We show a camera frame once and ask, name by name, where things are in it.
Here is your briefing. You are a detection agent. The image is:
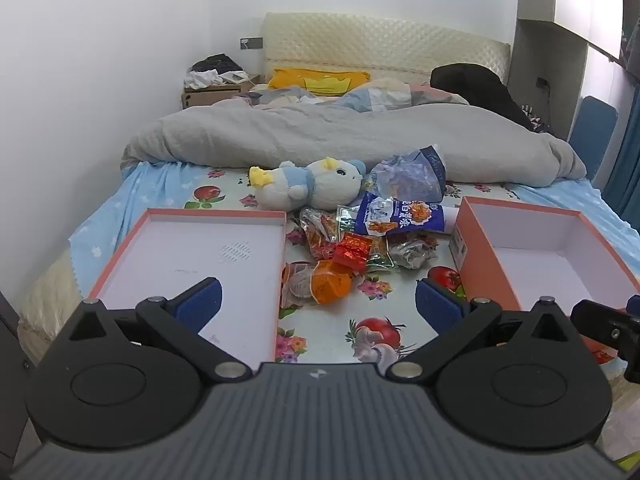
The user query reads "clear red snack packet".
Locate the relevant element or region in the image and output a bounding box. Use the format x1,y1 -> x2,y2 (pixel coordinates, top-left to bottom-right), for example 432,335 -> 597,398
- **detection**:
299,206 -> 346,261

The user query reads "grey crumpled snack packet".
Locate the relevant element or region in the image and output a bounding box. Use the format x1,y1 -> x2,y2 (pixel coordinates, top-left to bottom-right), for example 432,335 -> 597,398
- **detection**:
388,237 -> 441,271

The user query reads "black clothing pile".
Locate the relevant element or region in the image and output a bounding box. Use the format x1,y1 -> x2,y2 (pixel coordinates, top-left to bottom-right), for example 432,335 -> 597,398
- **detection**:
430,63 -> 548,133

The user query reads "orange snack packet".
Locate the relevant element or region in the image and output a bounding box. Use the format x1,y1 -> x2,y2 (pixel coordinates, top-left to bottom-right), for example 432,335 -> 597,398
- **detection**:
310,259 -> 355,306

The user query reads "shallow orange box lid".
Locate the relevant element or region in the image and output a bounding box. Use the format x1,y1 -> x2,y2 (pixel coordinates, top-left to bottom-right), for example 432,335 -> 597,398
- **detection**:
87,208 -> 288,372

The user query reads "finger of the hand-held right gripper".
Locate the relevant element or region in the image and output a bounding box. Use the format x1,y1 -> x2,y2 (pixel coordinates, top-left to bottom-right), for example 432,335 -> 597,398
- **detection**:
570,294 -> 640,377

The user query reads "beige quilted headboard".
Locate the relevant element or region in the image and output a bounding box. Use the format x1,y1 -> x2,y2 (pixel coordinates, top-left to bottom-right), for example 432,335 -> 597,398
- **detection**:
261,12 -> 511,92

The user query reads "green and yellow snack packet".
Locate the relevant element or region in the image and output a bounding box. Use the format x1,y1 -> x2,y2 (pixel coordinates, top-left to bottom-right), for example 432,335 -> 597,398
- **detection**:
362,234 -> 401,272

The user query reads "patchwork blanket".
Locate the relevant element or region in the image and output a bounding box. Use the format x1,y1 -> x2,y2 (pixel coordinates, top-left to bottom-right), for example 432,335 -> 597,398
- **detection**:
247,81 -> 471,111

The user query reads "large clear blue snack bag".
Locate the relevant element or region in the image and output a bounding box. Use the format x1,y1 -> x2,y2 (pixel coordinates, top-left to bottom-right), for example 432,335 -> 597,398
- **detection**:
369,144 -> 447,203

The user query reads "blue chair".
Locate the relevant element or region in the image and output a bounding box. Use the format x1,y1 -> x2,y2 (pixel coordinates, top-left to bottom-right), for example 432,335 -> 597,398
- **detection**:
567,95 -> 618,181

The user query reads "small red snack packet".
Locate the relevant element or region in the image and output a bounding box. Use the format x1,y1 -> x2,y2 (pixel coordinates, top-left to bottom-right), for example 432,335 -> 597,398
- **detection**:
332,233 -> 372,273

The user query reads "brown cardboard box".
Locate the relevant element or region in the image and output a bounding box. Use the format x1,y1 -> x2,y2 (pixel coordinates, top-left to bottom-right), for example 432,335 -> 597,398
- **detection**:
181,74 -> 266,110

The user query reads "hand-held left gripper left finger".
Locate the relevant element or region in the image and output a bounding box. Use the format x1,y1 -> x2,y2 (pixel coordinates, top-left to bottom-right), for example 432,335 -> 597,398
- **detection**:
65,276 -> 253,385

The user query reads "deep orange cardboard box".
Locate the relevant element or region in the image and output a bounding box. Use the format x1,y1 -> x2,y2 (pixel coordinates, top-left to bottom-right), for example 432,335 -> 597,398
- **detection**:
448,196 -> 640,361

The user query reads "yellow pillow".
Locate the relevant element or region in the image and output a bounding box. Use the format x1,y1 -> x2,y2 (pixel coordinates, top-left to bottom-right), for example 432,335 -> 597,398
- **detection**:
267,68 -> 372,97

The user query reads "black and white clothes heap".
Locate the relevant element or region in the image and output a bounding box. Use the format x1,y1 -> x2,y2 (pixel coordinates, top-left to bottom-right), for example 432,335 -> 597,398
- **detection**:
183,53 -> 249,89

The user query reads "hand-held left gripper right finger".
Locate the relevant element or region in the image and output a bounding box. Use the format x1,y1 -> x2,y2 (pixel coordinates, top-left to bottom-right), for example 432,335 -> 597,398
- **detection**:
385,276 -> 576,385

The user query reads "clear crumpled snack packet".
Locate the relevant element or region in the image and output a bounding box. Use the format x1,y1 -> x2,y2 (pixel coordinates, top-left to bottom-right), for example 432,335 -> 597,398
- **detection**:
281,261 -> 318,311

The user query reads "white and blue plush toy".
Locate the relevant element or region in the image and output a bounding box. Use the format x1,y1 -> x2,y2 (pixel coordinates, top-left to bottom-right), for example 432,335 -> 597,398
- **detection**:
248,156 -> 367,212

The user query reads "blue curtain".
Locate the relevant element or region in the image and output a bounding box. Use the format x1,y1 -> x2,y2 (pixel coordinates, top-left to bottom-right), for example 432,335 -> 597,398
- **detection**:
601,72 -> 640,221

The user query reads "floral bed mat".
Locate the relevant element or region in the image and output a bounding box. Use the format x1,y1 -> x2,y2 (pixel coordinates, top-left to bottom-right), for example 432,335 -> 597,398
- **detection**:
182,165 -> 640,376

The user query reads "grey duvet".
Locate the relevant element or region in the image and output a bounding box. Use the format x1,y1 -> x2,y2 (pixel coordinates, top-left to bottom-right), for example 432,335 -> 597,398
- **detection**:
121,94 -> 587,188

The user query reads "grey shelf unit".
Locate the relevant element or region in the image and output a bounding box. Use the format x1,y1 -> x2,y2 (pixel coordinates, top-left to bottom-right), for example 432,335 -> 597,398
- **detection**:
507,0 -> 623,141

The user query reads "blue and white snack packet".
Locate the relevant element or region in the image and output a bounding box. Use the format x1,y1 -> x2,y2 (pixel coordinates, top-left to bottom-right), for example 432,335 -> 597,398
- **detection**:
356,191 -> 447,237

